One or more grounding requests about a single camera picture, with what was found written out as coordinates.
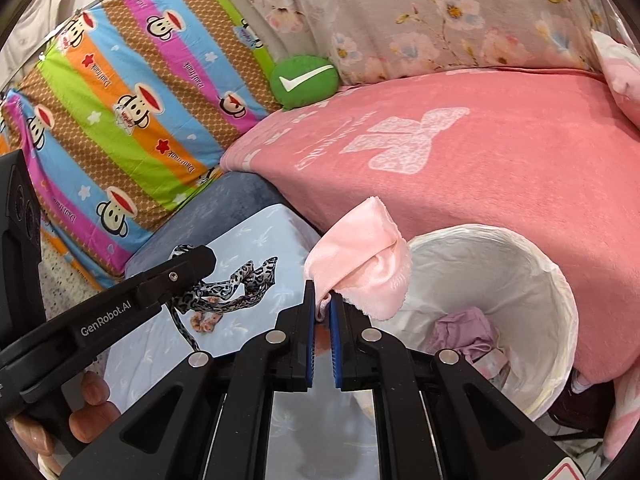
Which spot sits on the grey floral sheet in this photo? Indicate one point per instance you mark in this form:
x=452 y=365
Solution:
x=400 y=10

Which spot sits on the light blue printed cloth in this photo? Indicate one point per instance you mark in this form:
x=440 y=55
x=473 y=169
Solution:
x=265 y=240

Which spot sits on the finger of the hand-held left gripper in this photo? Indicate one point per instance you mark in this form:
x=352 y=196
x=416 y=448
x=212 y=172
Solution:
x=187 y=267

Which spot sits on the green round check-mark cushion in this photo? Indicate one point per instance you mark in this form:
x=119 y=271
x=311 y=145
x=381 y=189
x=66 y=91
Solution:
x=305 y=85

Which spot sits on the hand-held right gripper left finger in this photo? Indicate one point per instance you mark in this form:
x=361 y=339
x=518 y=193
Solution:
x=310 y=330

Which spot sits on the pink blanket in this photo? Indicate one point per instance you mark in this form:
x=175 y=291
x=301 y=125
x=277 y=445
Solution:
x=500 y=170

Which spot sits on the white lined bin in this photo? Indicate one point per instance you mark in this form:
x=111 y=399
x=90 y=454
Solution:
x=500 y=280

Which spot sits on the white curtain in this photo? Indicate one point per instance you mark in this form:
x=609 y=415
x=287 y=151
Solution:
x=35 y=15

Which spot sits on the purple garment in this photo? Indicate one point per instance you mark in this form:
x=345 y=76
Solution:
x=460 y=332

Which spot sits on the striped monkey print quilt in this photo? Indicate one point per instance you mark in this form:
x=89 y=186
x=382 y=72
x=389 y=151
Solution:
x=125 y=125

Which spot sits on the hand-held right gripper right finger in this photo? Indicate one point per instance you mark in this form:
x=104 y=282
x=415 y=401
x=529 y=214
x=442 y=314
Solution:
x=336 y=340

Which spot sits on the light pink plush cloth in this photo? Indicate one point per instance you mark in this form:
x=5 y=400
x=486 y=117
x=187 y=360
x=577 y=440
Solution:
x=360 y=255

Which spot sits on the pink white printed pillow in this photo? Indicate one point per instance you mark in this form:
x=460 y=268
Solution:
x=622 y=80

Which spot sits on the person's left hand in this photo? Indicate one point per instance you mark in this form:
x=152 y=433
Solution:
x=95 y=420

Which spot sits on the leopard print scarf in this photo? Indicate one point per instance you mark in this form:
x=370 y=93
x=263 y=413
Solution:
x=235 y=287

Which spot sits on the pink white printed quilt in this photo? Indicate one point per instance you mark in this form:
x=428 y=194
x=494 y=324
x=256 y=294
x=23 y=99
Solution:
x=625 y=410

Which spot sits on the blue-grey velvet cushion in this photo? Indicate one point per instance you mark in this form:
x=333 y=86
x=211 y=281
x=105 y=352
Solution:
x=220 y=205

